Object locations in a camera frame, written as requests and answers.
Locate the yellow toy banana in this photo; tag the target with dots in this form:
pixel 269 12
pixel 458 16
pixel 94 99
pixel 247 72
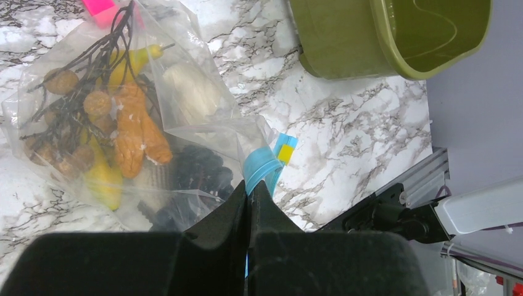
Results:
pixel 104 178

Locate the white toy egg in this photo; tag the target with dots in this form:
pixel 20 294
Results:
pixel 198 96

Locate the pink plastic bag clip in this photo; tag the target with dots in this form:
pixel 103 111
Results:
pixel 100 10

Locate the orange toy food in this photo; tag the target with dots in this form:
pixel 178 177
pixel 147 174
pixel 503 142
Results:
pixel 138 136

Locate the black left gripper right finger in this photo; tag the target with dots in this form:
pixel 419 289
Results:
pixel 285 260

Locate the clear zip top bag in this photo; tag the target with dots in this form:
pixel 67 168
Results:
pixel 248 145

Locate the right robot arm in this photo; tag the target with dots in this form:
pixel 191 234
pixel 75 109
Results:
pixel 442 219

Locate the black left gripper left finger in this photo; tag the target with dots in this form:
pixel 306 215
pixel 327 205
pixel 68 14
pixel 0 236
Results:
pixel 206 259

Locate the green plastic bin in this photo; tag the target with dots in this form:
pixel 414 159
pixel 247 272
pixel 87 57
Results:
pixel 413 39

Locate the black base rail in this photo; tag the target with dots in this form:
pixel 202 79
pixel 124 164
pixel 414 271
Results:
pixel 399 206

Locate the black toy grapes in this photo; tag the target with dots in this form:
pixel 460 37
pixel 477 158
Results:
pixel 176 196

